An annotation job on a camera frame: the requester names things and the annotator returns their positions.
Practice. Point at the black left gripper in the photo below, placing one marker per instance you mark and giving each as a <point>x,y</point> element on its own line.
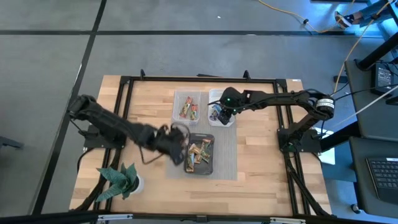
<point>171,140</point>

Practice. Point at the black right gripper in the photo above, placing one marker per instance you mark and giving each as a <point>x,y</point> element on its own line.
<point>233,98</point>

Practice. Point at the orange green granola bar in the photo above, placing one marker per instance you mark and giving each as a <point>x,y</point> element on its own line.
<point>194,149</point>
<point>190,164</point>
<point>206,145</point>
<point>203,156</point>

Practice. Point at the red chewy granola bar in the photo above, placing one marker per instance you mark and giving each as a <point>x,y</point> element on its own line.
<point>186,107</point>
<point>194,112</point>

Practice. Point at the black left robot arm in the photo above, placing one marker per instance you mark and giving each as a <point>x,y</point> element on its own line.
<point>105,119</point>

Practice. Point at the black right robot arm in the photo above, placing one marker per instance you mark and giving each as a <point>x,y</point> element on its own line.
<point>280,98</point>

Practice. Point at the dark grey translucent plastic bin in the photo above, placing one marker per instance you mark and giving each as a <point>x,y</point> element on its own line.
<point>205,169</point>

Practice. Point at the clear plastic bin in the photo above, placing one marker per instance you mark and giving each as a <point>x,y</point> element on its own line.
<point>178,96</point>

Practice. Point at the black crossbar silver brackets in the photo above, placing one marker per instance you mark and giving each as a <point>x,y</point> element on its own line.
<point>199,218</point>

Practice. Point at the green artificial plant white pot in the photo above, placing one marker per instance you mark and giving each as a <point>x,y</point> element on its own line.
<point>119,182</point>

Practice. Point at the black desk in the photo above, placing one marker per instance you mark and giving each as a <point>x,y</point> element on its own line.
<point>363,109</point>
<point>360,186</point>

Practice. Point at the person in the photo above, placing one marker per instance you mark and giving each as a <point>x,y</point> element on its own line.
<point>345,20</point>

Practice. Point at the black power adapter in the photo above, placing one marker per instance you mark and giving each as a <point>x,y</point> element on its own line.
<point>382,79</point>

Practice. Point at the black laptop keyboard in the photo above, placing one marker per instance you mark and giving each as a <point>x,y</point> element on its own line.
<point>384,179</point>

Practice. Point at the black aluminium table frame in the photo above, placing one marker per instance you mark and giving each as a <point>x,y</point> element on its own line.
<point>199,78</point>

